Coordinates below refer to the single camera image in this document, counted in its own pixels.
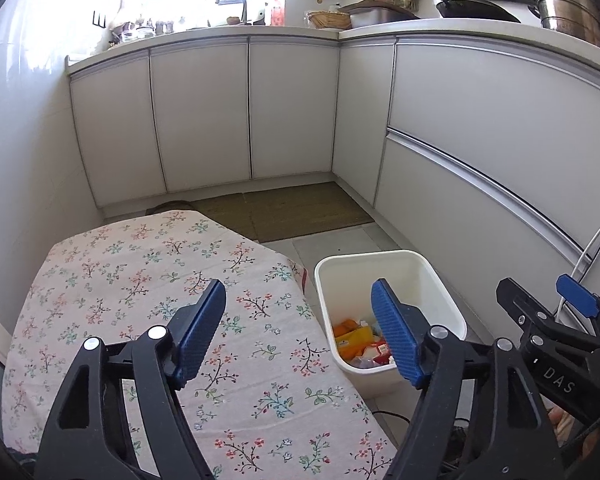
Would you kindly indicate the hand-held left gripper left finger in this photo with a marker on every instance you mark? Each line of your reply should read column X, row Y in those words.
column 200, row 335

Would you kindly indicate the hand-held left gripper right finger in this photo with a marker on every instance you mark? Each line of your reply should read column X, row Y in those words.
column 395, row 335

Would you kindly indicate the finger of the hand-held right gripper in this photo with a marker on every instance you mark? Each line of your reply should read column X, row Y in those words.
column 575, row 294
column 517, row 305

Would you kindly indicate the red snack packet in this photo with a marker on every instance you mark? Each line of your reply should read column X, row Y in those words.
column 377, row 352

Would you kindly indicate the yellow snack packet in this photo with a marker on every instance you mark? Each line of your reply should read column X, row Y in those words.
column 355, row 337

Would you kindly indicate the orange peel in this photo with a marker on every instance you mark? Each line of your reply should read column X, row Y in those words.
column 345, row 327

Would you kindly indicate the white plastic bin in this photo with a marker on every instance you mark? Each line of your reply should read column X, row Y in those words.
column 420, row 280

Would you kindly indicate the person's right hand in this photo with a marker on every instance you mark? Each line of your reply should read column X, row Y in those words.
column 565, row 425

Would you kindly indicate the floral tablecloth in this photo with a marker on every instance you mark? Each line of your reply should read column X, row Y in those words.
column 130, row 270

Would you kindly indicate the small olive floor mat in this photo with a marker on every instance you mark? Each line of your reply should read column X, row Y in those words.
column 220, row 215

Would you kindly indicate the round dark floor mat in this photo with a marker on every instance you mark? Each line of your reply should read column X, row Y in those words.
column 172, row 206

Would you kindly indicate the large olive floor mat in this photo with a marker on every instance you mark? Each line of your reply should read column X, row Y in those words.
column 310, row 210

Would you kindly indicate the white cabinet door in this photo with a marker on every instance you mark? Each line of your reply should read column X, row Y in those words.
column 292, row 105
column 115, row 120
column 362, row 120
column 200, row 110

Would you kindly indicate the stacked steel pots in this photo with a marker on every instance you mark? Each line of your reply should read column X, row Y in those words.
column 565, row 7

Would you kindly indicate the group of glass jars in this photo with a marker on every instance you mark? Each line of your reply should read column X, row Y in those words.
column 140, row 30

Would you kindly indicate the steel tray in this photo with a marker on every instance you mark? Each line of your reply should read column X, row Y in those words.
column 380, row 16

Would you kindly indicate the wicker basket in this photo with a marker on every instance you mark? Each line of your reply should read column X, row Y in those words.
column 330, row 20

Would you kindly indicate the black pronged rack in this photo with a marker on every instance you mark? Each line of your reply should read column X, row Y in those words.
column 99, row 18

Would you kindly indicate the red plastic bottle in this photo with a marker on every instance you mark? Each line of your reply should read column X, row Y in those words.
column 277, row 10

